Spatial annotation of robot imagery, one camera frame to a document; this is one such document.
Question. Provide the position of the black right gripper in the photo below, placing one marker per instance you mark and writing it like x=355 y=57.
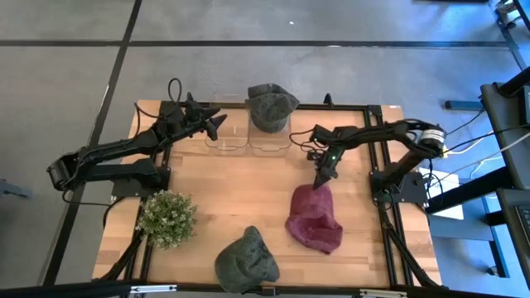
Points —
x=331 y=157

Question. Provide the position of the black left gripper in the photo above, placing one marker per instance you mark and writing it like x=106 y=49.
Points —
x=194 y=120

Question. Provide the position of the maroon red cap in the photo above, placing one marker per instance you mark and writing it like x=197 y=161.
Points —
x=313 y=219

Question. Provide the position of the dark green cap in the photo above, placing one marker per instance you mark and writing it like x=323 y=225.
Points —
x=246 y=261
x=270 y=107

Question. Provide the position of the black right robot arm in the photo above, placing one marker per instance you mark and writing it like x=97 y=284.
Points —
x=389 y=132

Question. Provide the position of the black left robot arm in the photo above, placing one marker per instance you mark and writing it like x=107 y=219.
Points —
x=124 y=155

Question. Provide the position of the clear plastic bin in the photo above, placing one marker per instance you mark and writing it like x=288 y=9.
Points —
x=227 y=134
x=270 y=142

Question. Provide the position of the artificial green plant black pot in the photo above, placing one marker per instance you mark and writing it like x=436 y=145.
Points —
x=167 y=218

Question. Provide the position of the white sheet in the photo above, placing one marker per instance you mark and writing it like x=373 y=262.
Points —
x=445 y=207

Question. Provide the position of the black desk beam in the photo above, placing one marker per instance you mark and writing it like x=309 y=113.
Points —
x=468 y=190

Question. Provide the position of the blue desk foot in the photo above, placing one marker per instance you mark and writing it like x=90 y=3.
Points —
x=463 y=105

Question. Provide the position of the dark grey desk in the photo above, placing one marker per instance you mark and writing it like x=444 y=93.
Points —
x=507 y=124

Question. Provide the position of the dark desk with keyboard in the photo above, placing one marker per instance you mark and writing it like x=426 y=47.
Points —
x=517 y=223

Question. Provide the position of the black aluminium table frame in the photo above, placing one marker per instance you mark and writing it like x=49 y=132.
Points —
x=377 y=157

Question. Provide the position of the silver bracket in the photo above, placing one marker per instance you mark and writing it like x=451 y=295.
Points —
x=383 y=293
x=153 y=289

